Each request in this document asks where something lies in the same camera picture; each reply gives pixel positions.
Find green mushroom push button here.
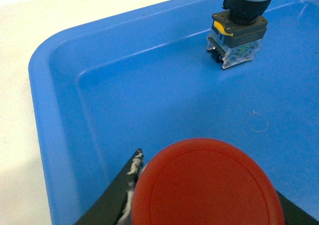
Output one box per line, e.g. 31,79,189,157
206,0,272,69

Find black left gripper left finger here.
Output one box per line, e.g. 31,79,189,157
76,149,144,225

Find blue plastic tray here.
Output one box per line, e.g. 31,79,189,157
28,0,319,225

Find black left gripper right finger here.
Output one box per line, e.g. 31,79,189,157
277,191,319,225

